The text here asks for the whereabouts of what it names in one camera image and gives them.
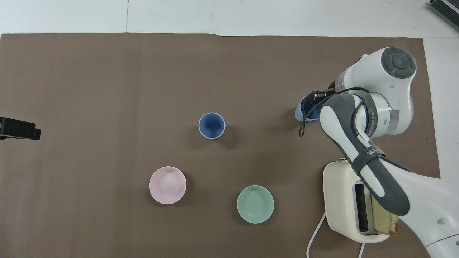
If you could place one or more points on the pink bowl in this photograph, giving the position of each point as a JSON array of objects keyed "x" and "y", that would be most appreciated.
[{"x": 168, "y": 185}]

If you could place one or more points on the cream toaster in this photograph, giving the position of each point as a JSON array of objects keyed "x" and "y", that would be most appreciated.
[{"x": 339, "y": 200}]

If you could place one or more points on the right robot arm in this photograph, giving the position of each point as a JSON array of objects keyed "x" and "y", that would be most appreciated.
[{"x": 391, "y": 96}]

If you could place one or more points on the blue cup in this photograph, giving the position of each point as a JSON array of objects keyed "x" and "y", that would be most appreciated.
[
  {"x": 301, "y": 113},
  {"x": 212, "y": 125}
]

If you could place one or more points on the green bowl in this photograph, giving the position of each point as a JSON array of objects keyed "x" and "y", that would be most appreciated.
[{"x": 255, "y": 204}]

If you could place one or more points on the grey ribbed box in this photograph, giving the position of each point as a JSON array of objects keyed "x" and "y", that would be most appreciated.
[{"x": 448, "y": 9}]

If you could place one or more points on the bread slice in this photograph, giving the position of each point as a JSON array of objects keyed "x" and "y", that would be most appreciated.
[{"x": 385, "y": 220}]

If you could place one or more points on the black stand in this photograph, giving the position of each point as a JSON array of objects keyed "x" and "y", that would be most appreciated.
[{"x": 16, "y": 128}]

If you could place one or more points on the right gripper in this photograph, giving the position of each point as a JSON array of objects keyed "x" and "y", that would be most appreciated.
[{"x": 333, "y": 86}]

